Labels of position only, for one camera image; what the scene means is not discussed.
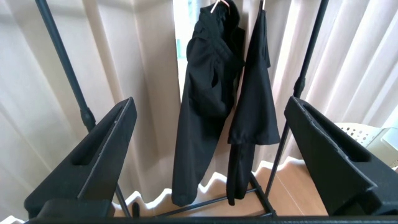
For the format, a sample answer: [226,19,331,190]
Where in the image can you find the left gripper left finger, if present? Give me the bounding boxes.
[24,96,138,218]

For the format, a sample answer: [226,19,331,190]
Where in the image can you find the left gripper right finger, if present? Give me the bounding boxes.
[283,95,398,217]

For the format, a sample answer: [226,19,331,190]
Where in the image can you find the black garment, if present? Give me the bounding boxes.
[226,7,282,207]

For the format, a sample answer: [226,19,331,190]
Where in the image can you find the black shorts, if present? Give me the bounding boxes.
[171,0,247,207]

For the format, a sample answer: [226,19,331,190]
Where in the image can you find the white laundry basket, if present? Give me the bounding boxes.
[333,122,398,170]

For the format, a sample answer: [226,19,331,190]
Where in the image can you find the black clothes rack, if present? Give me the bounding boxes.
[34,0,330,218]

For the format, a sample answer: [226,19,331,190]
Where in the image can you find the beige curtain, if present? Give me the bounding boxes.
[198,0,398,190]
[0,0,182,220]

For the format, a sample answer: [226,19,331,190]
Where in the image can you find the window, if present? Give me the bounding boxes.
[172,0,203,104]

